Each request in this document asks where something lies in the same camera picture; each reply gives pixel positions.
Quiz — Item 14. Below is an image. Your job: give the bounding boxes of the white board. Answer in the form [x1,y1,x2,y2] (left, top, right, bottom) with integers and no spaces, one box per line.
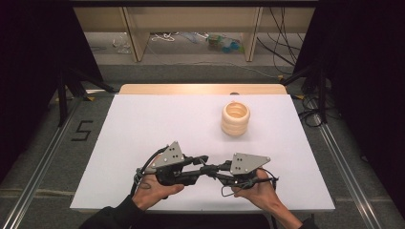
[69,94,336,214]

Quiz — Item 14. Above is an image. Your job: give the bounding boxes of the coiled black floor cable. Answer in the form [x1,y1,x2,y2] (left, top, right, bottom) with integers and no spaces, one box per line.
[297,94,323,128]

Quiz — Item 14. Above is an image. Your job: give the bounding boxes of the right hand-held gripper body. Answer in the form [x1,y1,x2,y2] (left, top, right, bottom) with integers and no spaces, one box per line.
[227,153,280,189]

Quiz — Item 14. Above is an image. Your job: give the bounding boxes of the cream ribbed pen holder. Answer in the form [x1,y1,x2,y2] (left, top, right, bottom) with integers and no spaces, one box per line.
[221,100,251,137]

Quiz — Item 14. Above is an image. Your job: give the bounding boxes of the metal floor rail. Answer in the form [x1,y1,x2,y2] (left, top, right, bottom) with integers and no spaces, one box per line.
[0,96,82,229]
[309,97,385,229]

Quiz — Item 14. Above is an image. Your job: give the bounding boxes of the white cord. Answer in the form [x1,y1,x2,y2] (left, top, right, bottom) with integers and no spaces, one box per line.
[150,31,180,43]

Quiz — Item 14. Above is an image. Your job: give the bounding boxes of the black pen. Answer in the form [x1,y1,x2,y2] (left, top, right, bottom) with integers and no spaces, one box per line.
[199,157,221,175]

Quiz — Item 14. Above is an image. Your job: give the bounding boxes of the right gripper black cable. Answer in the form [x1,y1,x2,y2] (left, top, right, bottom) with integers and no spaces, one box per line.
[220,170,281,198]

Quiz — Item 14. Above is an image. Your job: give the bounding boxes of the person's left hand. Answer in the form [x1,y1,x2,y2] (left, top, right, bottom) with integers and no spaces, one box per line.
[132,173,185,212]

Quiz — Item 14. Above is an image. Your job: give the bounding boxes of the hanging black cables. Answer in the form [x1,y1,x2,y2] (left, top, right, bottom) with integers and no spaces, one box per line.
[256,7,307,76]

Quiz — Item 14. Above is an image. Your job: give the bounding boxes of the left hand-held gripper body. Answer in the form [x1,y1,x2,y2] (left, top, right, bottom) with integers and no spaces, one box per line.
[142,141,200,187]

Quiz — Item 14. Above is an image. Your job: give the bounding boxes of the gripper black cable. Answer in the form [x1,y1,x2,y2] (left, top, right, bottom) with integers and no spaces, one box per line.
[220,170,281,198]
[129,145,170,196]

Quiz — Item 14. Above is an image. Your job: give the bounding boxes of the black curtain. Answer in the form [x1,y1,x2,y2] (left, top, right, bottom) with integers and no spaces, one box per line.
[292,0,405,220]
[0,0,105,184]

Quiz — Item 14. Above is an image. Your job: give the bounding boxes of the wooden shelf unit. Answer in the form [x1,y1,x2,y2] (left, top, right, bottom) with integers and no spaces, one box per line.
[74,6,317,64]

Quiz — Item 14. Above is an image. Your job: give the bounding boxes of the black tripod stand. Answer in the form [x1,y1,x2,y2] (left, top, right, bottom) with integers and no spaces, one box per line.
[47,65,117,128]
[280,61,330,125]

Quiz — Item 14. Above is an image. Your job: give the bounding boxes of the colourful plastic pile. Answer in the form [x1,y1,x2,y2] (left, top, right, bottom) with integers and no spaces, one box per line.
[205,32,245,54]

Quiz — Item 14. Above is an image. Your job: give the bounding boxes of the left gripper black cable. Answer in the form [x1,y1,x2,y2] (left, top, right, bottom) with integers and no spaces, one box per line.
[129,145,170,196]

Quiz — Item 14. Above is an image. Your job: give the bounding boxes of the wooden table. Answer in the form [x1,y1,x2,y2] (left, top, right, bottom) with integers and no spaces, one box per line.
[118,83,288,95]

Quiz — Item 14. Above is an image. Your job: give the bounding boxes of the person's right hand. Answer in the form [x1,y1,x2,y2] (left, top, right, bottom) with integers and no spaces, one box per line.
[231,168,282,208]

